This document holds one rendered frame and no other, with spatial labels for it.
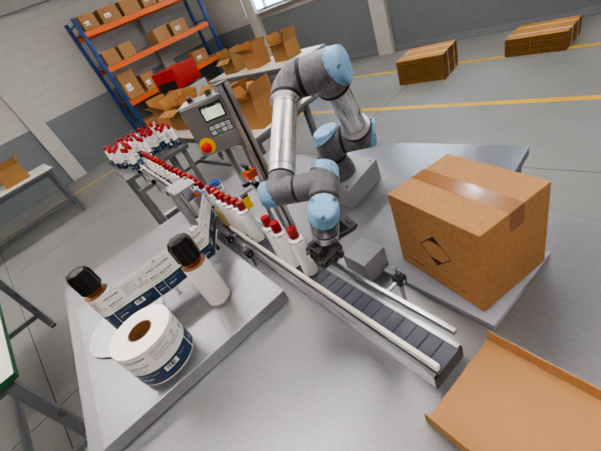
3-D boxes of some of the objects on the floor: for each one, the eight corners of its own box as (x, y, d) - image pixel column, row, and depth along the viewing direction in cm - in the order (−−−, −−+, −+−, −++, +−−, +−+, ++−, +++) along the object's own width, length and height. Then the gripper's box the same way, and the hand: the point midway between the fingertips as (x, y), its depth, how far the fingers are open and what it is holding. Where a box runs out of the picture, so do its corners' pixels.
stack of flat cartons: (399, 85, 479) (394, 63, 461) (413, 70, 506) (410, 48, 488) (445, 79, 437) (443, 54, 419) (459, 63, 464) (457, 38, 447)
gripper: (300, 237, 91) (307, 265, 110) (325, 258, 88) (327, 283, 106) (321, 216, 93) (325, 247, 112) (347, 235, 90) (345, 264, 109)
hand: (332, 257), depth 109 cm, fingers closed
